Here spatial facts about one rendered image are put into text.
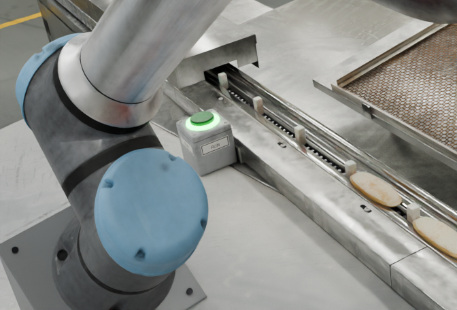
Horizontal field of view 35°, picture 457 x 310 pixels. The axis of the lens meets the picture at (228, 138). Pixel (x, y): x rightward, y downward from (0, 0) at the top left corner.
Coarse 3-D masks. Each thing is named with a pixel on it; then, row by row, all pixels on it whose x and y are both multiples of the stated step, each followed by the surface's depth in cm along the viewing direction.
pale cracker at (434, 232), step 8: (416, 224) 94; (424, 224) 94; (432, 224) 94; (440, 224) 93; (424, 232) 93; (432, 232) 92; (440, 232) 92; (448, 232) 92; (456, 232) 92; (432, 240) 91; (440, 240) 91; (448, 240) 90; (456, 240) 90; (440, 248) 90; (448, 248) 89; (456, 248) 89; (456, 256) 88
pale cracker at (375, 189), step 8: (352, 176) 106; (360, 176) 106; (368, 176) 105; (360, 184) 104; (368, 184) 103; (376, 184) 103; (384, 184) 103; (368, 192) 102; (376, 192) 101; (384, 192) 101; (392, 192) 101; (376, 200) 101; (384, 200) 100; (392, 200) 100; (400, 200) 100
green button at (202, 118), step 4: (200, 112) 120; (204, 112) 120; (208, 112) 120; (192, 116) 120; (196, 116) 119; (200, 116) 119; (204, 116) 119; (208, 116) 119; (212, 116) 119; (192, 120) 118; (196, 120) 118; (200, 120) 118; (204, 120) 118; (208, 120) 118; (212, 120) 118; (192, 124) 118; (196, 124) 118; (200, 124) 118; (204, 124) 118
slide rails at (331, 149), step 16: (208, 80) 144; (240, 80) 142; (256, 96) 135; (256, 112) 129; (272, 112) 128; (272, 128) 123; (320, 144) 117; (320, 160) 112; (336, 176) 108; (400, 192) 102; (384, 208) 100; (448, 224) 94; (448, 256) 89
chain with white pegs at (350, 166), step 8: (216, 80) 146; (224, 80) 141; (240, 96) 138; (248, 104) 135; (256, 104) 129; (264, 112) 131; (272, 120) 128; (296, 128) 118; (304, 128) 118; (296, 136) 119; (304, 136) 119; (304, 144) 119; (320, 152) 116; (328, 160) 114; (352, 160) 107; (336, 168) 112; (352, 168) 107; (392, 208) 101; (408, 208) 96; (416, 208) 95; (408, 216) 97; (416, 216) 96
